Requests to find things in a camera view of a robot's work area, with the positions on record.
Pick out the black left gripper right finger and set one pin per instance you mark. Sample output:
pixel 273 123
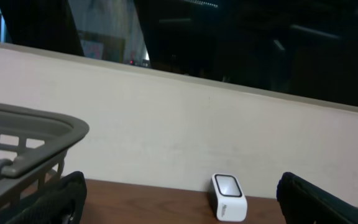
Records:
pixel 302 202

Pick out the grey plastic mesh basket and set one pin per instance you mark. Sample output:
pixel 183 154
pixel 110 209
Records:
pixel 33 145

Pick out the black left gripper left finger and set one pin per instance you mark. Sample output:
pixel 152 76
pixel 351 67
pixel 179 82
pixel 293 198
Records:
pixel 61 202

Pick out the white barcode scanner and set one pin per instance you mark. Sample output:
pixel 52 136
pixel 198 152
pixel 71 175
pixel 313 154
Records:
pixel 227 199

